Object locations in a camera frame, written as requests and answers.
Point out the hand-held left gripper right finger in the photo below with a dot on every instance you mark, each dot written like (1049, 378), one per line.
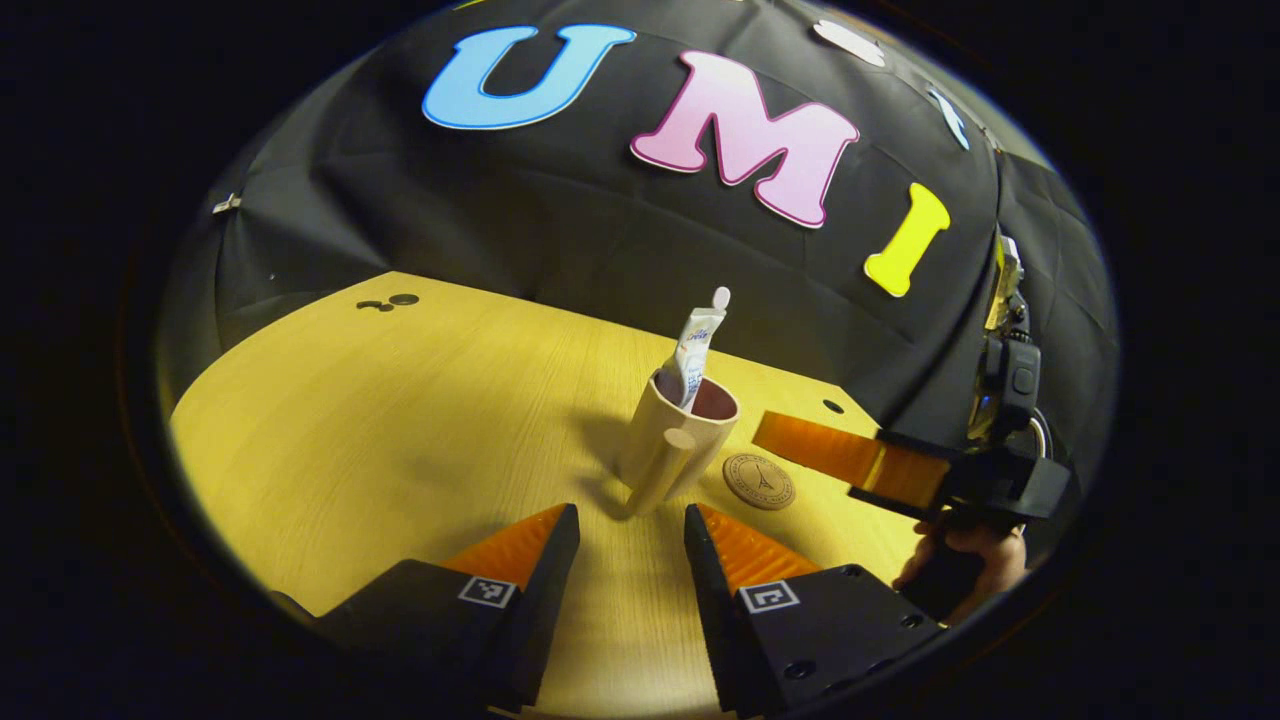
(715, 610)

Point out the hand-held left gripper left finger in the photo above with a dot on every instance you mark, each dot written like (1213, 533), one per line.
(545, 600)

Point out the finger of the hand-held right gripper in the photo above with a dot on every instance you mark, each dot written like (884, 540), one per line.
(840, 455)

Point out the round brown coaster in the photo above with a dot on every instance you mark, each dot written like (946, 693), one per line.
(760, 482)

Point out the white toothpaste tube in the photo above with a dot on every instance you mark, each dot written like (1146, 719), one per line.
(697, 350)

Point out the beige cup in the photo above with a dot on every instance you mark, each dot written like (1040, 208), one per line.
(660, 430)

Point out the pale pink toothbrush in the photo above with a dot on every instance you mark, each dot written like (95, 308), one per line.
(721, 297)

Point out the wooden desktop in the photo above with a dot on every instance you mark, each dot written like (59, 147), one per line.
(400, 450)

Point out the yellow metallic device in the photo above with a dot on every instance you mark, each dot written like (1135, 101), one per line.
(1006, 275)

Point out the black backdrop cloth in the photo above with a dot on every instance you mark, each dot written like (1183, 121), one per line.
(560, 230)

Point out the small white clip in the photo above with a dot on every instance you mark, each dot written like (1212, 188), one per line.
(227, 203)

